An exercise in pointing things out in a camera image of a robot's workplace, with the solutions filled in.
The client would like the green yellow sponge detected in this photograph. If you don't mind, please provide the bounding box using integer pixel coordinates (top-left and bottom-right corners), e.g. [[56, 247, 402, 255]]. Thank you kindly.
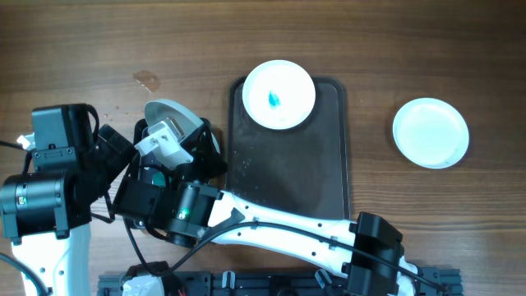
[[151, 172, 166, 187]]

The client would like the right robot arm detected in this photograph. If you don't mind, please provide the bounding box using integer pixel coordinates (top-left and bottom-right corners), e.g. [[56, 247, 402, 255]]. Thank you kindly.
[[113, 125, 423, 295]]

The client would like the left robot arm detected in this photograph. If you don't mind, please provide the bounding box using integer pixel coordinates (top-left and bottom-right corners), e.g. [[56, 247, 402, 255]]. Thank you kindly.
[[1, 104, 135, 295]]

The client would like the white plate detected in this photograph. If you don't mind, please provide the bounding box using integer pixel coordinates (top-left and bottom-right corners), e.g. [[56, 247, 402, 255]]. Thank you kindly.
[[145, 99, 209, 154], [242, 60, 316, 130], [392, 98, 470, 169]]

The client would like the brown serving tray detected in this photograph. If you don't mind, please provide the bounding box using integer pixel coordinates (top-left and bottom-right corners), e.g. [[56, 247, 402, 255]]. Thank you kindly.
[[225, 76, 352, 220]]

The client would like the black water tray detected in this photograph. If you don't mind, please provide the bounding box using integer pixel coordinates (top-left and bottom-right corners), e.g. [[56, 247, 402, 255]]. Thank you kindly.
[[128, 118, 219, 231]]

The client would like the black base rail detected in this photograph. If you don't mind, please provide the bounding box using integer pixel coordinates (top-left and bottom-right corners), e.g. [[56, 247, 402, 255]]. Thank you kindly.
[[97, 266, 464, 296]]

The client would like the white plate top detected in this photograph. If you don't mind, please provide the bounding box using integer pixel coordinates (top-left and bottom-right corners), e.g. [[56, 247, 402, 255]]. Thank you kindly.
[[242, 60, 316, 130]]

